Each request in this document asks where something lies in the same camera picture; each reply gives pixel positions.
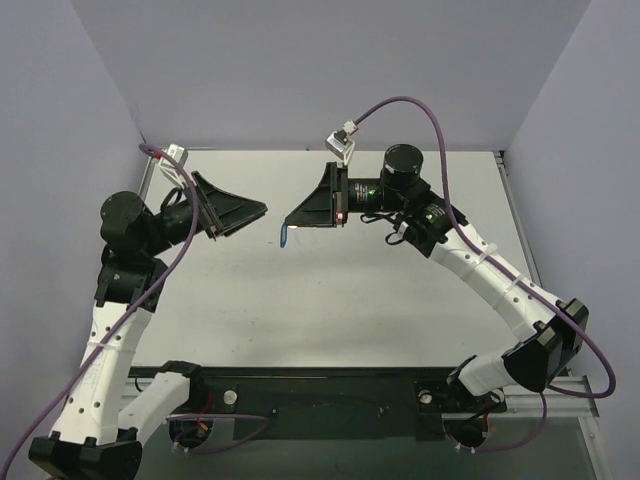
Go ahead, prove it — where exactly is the purple cable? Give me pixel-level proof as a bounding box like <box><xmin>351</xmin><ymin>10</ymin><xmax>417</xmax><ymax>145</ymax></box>
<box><xmin>357</xmin><ymin>95</ymin><xmax>616</xmax><ymax>455</ymax></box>
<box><xmin>0</xmin><ymin>143</ymin><xmax>274</xmax><ymax>456</ymax></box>

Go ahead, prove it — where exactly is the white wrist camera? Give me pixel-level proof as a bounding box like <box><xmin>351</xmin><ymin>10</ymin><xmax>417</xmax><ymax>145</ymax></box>
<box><xmin>325</xmin><ymin>120</ymin><xmax>358</xmax><ymax>168</ymax></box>
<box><xmin>152</xmin><ymin>144</ymin><xmax>189</xmax><ymax>190</ymax></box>

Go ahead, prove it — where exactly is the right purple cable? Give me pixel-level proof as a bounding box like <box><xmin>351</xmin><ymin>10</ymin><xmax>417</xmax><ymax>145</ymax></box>
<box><xmin>357</xmin><ymin>95</ymin><xmax>616</xmax><ymax>455</ymax></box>

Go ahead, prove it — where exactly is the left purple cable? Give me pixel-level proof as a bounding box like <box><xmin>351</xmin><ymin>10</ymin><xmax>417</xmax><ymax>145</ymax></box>
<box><xmin>0</xmin><ymin>143</ymin><xmax>274</xmax><ymax>456</ymax></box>

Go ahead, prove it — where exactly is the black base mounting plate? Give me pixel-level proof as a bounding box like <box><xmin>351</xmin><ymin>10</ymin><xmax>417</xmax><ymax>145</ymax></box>
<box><xmin>178</xmin><ymin>367</ymin><xmax>506</xmax><ymax>441</ymax></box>

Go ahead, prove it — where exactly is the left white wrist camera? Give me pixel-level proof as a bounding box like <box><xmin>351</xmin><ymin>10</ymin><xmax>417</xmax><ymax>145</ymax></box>
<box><xmin>152</xmin><ymin>144</ymin><xmax>189</xmax><ymax>190</ymax></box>

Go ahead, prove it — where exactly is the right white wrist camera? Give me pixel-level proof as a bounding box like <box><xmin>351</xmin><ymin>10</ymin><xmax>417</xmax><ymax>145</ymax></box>
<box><xmin>325</xmin><ymin>120</ymin><xmax>358</xmax><ymax>168</ymax></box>

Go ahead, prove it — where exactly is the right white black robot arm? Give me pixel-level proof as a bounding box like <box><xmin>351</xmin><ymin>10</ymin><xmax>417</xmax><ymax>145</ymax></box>
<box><xmin>284</xmin><ymin>144</ymin><xmax>589</xmax><ymax>409</ymax></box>

